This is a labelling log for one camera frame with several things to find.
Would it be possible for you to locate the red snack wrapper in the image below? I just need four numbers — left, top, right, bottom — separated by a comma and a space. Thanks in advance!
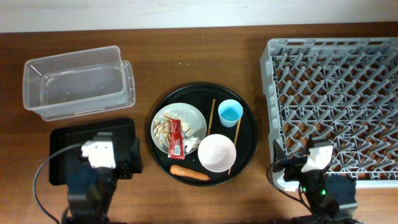
168, 119, 185, 160

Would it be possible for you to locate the white tissue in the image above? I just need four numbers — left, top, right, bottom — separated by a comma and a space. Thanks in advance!
183, 137, 201, 154

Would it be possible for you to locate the grey plate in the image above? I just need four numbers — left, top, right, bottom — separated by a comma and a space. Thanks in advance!
150, 103, 207, 155

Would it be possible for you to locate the light blue cup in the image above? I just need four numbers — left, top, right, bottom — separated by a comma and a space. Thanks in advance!
218, 100, 243, 128

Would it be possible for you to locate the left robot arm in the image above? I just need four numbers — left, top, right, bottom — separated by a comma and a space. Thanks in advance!
62, 139, 143, 223

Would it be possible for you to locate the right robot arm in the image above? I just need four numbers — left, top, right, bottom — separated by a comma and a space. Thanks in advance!
279, 157, 359, 224

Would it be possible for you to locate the grey dishwasher rack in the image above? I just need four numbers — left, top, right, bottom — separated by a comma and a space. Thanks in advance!
260, 37, 397, 189

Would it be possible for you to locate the orange carrot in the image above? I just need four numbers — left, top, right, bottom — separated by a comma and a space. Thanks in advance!
170, 165, 210, 181

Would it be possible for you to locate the pile of peanut shells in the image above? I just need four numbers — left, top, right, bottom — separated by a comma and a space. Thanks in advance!
152, 113, 171, 146

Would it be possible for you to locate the black rectangular bin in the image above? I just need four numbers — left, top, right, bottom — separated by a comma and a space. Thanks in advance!
49, 118, 136, 185

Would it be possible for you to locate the pile of rice grains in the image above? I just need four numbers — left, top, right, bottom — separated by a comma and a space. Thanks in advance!
162, 110, 190, 133

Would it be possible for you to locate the clear plastic bin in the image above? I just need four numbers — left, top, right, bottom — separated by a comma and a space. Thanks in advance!
22, 45, 136, 121

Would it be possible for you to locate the round black tray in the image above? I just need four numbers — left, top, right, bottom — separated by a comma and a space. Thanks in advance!
147, 83, 258, 187

